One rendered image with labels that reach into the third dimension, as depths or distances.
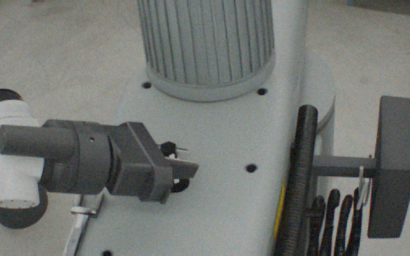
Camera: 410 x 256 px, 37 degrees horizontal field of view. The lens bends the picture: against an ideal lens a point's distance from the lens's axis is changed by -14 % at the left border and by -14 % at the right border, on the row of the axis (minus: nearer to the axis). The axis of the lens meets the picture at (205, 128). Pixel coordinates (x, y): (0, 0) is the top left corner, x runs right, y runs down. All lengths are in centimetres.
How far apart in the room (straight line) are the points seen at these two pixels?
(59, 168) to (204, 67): 31
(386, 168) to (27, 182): 64
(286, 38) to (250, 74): 36
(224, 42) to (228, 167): 17
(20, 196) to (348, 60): 357
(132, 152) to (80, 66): 354
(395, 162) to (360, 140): 250
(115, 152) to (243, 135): 22
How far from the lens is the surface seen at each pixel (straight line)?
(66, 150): 74
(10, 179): 74
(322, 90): 153
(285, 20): 140
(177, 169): 87
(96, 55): 440
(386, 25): 457
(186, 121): 98
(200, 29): 93
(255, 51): 99
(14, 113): 76
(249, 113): 99
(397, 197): 120
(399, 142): 119
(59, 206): 351
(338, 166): 126
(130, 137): 85
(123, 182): 81
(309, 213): 129
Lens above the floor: 255
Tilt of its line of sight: 43 degrees down
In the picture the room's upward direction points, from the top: 7 degrees counter-clockwise
